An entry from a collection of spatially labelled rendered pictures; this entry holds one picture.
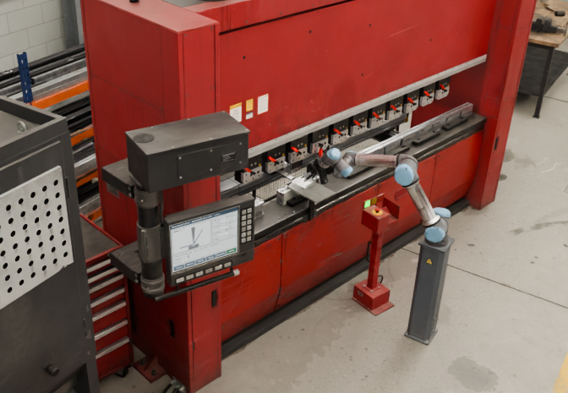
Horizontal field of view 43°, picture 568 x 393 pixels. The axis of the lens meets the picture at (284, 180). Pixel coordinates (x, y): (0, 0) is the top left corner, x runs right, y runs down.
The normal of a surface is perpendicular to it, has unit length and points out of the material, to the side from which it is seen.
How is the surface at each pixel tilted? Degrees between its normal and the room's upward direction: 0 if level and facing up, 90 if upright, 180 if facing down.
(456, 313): 0
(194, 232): 90
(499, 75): 90
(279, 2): 90
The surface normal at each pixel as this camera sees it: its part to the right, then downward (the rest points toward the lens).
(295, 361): 0.04, -0.87
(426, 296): -0.53, 0.40
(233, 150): 0.53, 0.44
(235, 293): 0.70, 0.37
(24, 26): 0.85, 0.29
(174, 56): -0.71, 0.33
